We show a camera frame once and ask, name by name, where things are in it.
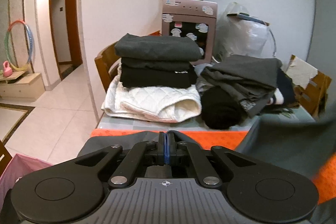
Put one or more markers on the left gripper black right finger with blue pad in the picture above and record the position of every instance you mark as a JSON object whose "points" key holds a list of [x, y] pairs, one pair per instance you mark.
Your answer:
{"points": [[171, 148]]}

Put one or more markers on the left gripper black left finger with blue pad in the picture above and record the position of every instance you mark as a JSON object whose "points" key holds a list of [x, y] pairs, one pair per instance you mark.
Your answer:
{"points": [[161, 148]]}

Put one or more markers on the dark grey garment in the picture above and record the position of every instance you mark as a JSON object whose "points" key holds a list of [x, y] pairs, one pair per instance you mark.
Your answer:
{"points": [[284, 157]]}

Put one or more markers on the folded dark clothes stack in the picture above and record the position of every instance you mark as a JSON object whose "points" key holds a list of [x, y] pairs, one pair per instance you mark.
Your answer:
{"points": [[157, 61]]}

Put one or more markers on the messy dark clothes pile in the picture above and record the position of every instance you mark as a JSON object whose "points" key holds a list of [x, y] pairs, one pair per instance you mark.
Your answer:
{"points": [[241, 87]]}

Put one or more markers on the wooden chair behind clothes stack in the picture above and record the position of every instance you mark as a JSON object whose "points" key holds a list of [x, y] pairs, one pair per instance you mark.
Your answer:
{"points": [[106, 63]]}

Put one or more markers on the white quilted jacket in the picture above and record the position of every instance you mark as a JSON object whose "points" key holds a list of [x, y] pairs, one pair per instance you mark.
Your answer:
{"points": [[154, 103]]}

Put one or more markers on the pink water dispenser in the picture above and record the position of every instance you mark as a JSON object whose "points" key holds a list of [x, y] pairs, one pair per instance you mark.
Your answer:
{"points": [[195, 19]]}

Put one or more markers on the translucent plastic bag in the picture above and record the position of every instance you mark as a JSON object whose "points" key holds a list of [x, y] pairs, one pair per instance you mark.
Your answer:
{"points": [[239, 33]]}

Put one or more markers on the pink fabric storage box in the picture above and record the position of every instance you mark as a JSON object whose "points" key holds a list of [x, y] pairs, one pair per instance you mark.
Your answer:
{"points": [[19, 166]]}

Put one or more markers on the beige tv cabinet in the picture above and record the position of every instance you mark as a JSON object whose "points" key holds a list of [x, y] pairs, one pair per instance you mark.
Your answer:
{"points": [[22, 86]]}

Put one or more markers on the wooden chair with white cloth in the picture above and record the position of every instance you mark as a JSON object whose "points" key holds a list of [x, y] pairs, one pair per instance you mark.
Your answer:
{"points": [[310, 85]]}

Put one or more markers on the orange patterned table cloth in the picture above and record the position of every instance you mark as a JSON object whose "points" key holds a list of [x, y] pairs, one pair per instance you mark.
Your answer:
{"points": [[324, 180]]}

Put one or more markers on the brown wooden chair near box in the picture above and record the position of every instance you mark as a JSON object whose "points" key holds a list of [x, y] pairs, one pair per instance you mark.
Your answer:
{"points": [[5, 158]]}

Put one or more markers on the pink kettlebell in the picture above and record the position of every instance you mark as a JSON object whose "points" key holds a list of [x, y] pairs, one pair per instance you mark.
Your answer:
{"points": [[7, 70]]}

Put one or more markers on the grey refrigerator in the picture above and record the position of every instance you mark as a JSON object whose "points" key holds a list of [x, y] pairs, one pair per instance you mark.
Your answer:
{"points": [[322, 48]]}

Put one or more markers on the colourful hula hoop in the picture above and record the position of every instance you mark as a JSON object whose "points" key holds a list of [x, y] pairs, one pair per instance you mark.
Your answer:
{"points": [[31, 45]]}

